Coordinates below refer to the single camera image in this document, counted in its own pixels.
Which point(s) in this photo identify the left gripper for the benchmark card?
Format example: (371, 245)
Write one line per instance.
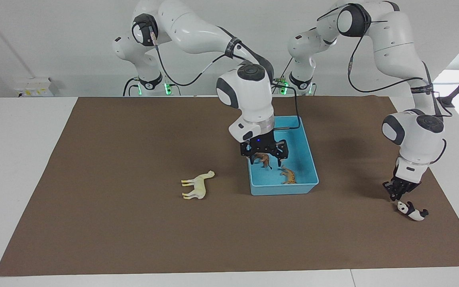
(409, 183)

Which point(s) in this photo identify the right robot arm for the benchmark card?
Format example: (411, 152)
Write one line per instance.
(197, 32)

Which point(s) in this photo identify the white wall socket box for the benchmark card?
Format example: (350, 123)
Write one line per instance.
(34, 87)

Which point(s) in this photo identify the blue plastic storage box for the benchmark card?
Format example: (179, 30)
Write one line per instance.
(301, 175)

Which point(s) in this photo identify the cream toy horse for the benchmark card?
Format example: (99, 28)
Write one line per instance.
(199, 185)

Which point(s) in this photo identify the black and white toy panda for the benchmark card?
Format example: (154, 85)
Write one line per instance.
(412, 212)

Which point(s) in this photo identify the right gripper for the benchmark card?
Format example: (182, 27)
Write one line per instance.
(262, 143)

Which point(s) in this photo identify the orange toy tiger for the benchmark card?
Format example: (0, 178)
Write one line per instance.
(289, 175)

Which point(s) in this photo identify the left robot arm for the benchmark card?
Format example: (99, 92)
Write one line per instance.
(397, 48)

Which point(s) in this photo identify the brown toy animal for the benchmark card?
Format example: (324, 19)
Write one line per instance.
(264, 159)

